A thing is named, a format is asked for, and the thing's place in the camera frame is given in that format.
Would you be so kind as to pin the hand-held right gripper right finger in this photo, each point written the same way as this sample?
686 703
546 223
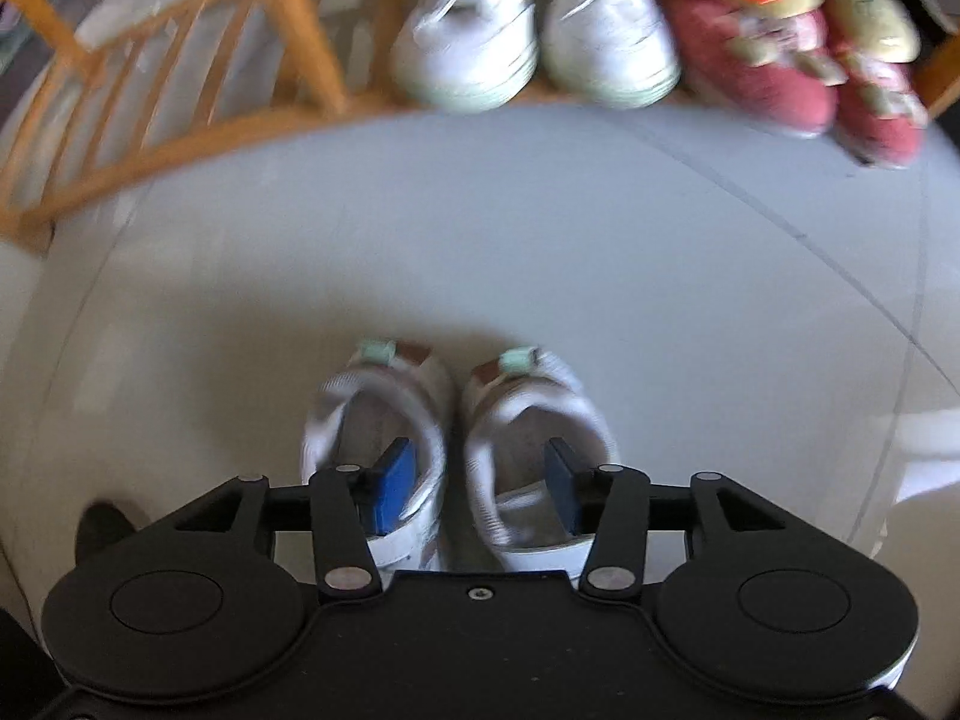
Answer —
562 484

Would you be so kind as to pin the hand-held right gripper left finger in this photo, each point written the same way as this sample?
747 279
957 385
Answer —
394 484

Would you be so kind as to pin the white mesh sneaker red trim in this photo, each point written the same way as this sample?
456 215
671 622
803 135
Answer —
427 420
495 435

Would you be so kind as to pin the wooden slatted rack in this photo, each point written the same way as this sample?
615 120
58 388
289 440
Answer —
300 52

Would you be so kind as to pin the pink plush slipper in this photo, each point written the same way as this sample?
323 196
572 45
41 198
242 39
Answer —
885 120
750 82

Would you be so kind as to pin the white sneaker with green lining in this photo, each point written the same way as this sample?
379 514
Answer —
472 45
607 37

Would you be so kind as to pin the person's black shoe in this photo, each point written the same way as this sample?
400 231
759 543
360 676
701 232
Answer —
109 529

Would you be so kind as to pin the person's black trouser leg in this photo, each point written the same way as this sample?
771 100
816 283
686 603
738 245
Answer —
19 660

